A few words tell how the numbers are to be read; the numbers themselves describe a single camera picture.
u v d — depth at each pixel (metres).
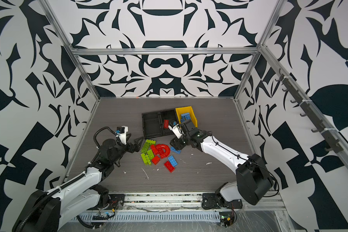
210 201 0.74
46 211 0.40
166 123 1.02
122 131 0.71
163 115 1.09
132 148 0.74
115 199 0.75
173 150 0.78
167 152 0.91
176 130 0.76
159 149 0.91
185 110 1.05
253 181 0.42
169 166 0.85
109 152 0.64
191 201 0.76
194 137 0.62
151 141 0.94
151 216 0.71
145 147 0.91
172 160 0.87
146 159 0.86
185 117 1.04
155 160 0.87
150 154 0.91
